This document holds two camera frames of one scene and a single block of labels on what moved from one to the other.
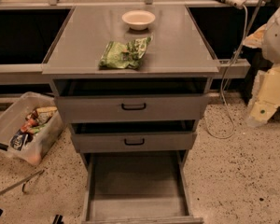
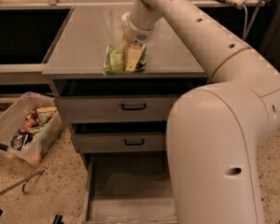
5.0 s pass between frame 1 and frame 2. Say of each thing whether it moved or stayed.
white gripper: moved
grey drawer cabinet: stayed
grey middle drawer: stayed
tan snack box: stayed
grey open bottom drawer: stayed
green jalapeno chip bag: moved
